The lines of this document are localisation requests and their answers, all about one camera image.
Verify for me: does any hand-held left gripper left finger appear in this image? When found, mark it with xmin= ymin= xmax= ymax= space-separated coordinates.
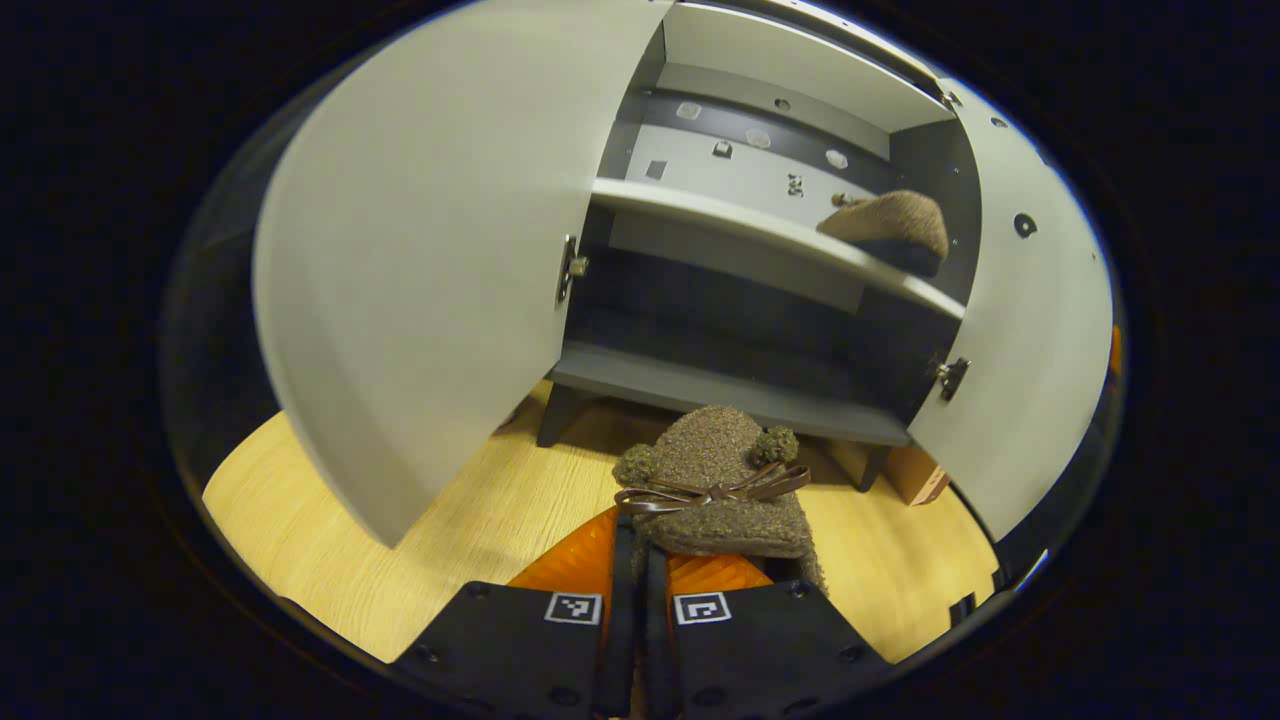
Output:
xmin=392 ymin=507 xmax=643 ymax=720

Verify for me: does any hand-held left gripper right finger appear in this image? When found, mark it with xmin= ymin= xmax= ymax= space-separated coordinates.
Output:
xmin=640 ymin=545 xmax=894 ymax=720

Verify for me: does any brown fuzzy shoe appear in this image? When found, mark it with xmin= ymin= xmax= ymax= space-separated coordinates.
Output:
xmin=612 ymin=403 xmax=829 ymax=593
xmin=817 ymin=190 xmax=951 ymax=279

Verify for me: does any white cabinet door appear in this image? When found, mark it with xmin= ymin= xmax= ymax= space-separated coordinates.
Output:
xmin=905 ymin=78 xmax=1114 ymax=543
xmin=252 ymin=0 xmax=673 ymax=549

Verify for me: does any orange and white book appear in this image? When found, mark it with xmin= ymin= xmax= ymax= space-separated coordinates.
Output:
xmin=885 ymin=443 xmax=951 ymax=507

